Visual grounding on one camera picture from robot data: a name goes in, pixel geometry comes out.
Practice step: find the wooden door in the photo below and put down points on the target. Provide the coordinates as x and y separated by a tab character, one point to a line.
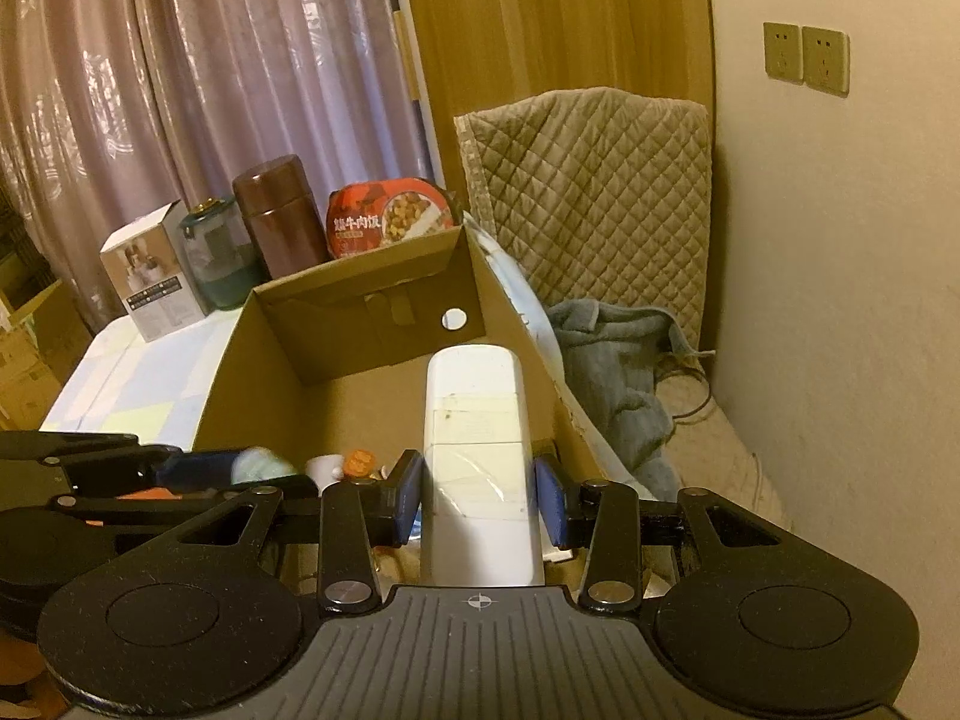
562	15

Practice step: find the red and blue toy figure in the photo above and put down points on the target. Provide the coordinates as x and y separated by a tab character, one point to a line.
360	463

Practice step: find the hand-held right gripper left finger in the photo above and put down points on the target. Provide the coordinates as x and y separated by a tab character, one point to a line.
409	495

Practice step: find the white rectangular charger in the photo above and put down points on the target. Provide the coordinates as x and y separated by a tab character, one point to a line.
480	427

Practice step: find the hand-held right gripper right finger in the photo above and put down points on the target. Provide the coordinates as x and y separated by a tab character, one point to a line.
551	502

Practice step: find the beige quilted cushion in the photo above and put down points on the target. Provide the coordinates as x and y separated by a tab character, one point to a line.
600	202

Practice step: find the grey-blue towel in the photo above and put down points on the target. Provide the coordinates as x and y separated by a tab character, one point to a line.
615	360

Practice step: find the pastel checkered cloth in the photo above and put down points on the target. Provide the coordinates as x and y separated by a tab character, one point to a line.
135	390

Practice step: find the green glass jar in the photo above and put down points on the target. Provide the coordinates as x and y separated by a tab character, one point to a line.
217	270

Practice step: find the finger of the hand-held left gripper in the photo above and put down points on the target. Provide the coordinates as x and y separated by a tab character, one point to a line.
202	469
150	504

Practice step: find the red instant food bowl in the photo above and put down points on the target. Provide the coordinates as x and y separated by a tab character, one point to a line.
390	214

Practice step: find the brown metal canister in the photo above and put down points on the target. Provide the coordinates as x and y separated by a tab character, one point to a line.
281	225

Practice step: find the brown cardboard box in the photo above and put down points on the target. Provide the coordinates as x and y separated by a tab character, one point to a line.
315	330
37	360

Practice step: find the closed brown cardboard box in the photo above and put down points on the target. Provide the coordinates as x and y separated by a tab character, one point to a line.
37	360

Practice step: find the mauve patterned curtain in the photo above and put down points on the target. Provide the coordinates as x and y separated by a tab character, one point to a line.
225	52

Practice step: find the white product box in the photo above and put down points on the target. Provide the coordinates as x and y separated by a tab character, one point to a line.
150	292

